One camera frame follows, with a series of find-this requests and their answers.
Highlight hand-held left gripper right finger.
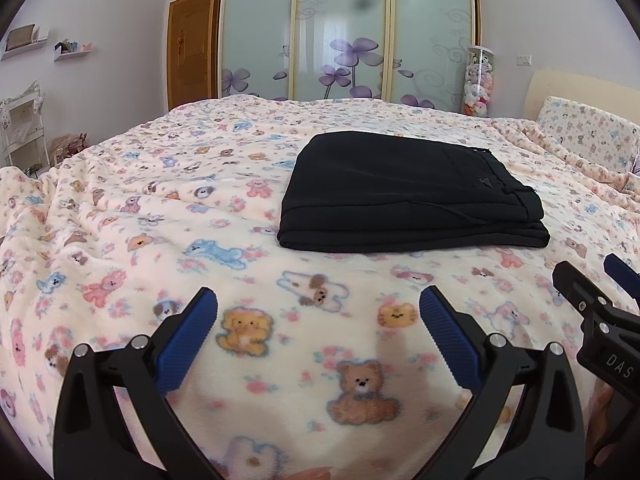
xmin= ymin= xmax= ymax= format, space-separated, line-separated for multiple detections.
xmin=417 ymin=285 xmax=587 ymax=480

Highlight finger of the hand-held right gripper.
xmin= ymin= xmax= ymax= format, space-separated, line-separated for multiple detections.
xmin=552 ymin=260 xmax=621 ymax=335
xmin=603 ymin=254 xmax=640 ymax=306

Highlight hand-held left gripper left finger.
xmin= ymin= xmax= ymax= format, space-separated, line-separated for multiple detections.
xmin=52 ymin=286 xmax=226 ymax=480

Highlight black pants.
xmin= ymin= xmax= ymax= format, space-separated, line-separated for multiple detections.
xmin=277 ymin=131 xmax=551 ymax=253

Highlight animal printed fleece blanket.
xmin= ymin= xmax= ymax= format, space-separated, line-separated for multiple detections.
xmin=0 ymin=95 xmax=640 ymax=480

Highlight animal printed pillow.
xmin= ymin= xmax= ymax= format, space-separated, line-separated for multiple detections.
xmin=536 ymin=96 xmax=640 ymax=191

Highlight cream headboard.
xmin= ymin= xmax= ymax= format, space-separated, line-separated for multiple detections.
xmin=522 ymin=70 xmax=640 ymax=123

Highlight clear tube of plush toys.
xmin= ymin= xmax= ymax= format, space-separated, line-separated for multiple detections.
xmin=462 ymin=46 xmax=496 ymax=117

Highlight wooden door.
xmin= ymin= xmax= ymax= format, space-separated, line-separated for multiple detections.
xmin=167 ymin=0 xmax=215 ymax=110

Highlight floral glass sliding wardrobe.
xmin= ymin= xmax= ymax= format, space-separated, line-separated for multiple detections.
xmin=211 ymin=0 xmax=482 ymax=111

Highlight white wire rack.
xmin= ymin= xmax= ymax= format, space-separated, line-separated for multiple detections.
xmin=0 ymin=80 xmax=51 ymax=168

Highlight white wall shelf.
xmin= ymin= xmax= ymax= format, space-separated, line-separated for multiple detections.
xmin=53 ymin=44 xmax=96 ymax=62
xmin=0 ymin=35 xmax=49 ymax=61

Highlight picture frame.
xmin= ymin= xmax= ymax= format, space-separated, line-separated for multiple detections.
xmin=5 ymin=24 xmax=37 ymax=51

